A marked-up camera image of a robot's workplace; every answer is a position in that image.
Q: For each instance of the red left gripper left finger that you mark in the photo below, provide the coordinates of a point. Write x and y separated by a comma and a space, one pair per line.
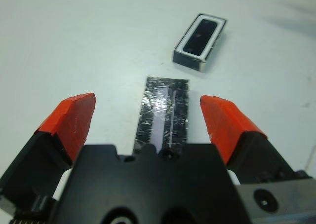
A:
66, 125

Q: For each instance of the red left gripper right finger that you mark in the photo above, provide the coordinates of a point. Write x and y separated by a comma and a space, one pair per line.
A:
227, 120

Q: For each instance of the black scuffed box lid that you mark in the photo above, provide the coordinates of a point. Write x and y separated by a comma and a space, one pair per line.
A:
172, 105

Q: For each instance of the camera box base white inlay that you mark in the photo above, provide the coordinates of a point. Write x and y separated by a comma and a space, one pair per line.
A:
186, 60

